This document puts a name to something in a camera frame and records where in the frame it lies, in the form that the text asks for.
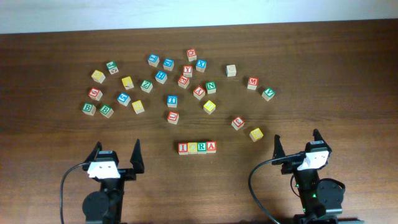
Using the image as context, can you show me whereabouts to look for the yellow block far left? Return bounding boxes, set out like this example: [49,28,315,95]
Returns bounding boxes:
[91,70,106,84]

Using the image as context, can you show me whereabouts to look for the red number 3 block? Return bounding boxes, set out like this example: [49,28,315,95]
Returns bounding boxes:
[231,116,245,130]

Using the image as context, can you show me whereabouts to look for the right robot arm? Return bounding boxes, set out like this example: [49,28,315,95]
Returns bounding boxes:
[272,129,364,223]

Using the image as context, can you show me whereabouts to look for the red letter A block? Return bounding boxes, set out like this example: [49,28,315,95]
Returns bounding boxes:
[206,141,217,154]

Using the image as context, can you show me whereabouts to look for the blue letter H block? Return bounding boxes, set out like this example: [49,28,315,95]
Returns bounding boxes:
[155,71,167,84]

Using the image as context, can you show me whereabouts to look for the red letter Y tilted block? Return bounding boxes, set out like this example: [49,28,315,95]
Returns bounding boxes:
[193,86,206,100]

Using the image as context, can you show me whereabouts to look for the green letter Q block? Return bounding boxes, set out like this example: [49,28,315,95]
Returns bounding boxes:
[106,61,119,75]

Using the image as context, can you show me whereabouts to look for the green letter B right block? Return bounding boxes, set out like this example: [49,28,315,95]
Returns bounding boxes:
[99,104,114,118]

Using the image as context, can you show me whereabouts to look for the plain wooden block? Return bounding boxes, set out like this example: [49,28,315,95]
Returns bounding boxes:
[226,65,237,77]

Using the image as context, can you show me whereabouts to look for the green letter V block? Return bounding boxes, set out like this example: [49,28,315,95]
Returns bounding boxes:
[262,88,275,101]

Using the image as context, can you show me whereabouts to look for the red letter M block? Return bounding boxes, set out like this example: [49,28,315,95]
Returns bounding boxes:
[247,77,259,90]

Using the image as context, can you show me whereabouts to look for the red letter I block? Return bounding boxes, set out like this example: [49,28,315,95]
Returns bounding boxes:
[178,142,188,155]

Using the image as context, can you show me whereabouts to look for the blue letter T block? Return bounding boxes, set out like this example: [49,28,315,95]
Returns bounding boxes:
[167,95,178,108]

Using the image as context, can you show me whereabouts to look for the red letter Y upright block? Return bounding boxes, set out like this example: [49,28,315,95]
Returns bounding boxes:
[183,65,193,77]

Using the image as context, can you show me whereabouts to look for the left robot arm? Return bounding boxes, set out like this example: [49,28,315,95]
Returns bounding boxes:
[82,140,145,224]

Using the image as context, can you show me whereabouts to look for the green letter B left block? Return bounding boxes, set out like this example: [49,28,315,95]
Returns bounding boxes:
[81,103,96,116]

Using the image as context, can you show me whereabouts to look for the yellow block near right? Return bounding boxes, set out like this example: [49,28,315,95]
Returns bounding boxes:
[249,128,264,142]

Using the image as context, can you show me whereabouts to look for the green letter Z block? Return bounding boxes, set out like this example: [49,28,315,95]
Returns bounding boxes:
[140,80,153,93]

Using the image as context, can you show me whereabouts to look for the yellow letter C block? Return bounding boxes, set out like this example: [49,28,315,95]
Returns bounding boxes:
[187,142,198,154]

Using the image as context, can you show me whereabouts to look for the blue letter X block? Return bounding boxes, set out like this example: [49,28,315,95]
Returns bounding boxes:
[196,60,207,72]

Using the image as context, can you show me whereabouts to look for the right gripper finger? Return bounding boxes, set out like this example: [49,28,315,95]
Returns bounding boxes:
[313,129,323,141]
[271,134,285,165]

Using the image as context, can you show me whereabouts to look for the green letter R block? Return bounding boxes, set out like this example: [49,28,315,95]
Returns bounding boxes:
[197,142,207,154]

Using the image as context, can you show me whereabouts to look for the red letter E block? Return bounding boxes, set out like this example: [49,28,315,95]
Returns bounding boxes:
[177,75,190,89]

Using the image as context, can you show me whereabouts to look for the yellow block upper middle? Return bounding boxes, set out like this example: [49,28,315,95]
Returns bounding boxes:
[121,76,134,90]

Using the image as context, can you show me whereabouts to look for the green letter N block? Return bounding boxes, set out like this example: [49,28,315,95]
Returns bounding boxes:
[206,82,216,94]

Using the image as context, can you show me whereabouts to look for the blue letter D block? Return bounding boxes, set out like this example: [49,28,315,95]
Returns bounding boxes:
[163,58,175,71]

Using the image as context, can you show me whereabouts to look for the red letter C block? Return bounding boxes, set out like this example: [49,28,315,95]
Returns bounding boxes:
[187,49,197,62]

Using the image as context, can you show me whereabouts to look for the red letter U block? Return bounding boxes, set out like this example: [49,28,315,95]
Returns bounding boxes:
[167,111,179,124]

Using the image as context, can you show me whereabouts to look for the red number 6 block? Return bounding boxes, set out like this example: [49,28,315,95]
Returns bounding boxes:
[88,88,103,101]

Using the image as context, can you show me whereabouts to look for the green letter b block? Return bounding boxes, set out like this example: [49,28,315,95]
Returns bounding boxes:
[81,103,96,116]
[99,104,114,118]

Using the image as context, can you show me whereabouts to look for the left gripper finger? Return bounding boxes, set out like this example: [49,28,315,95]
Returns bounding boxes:
[130,139,145,174]
[82,141,102,170]

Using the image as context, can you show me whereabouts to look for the yellow block centre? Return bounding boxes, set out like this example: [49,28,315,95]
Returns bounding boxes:
[203,100,216,114]

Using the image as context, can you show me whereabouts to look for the yellow letter S block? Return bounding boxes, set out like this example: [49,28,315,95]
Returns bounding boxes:
[131,100,145,114]

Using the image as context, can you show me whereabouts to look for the blue number 5 block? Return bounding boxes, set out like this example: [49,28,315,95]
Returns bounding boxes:
[117,93,131,106]

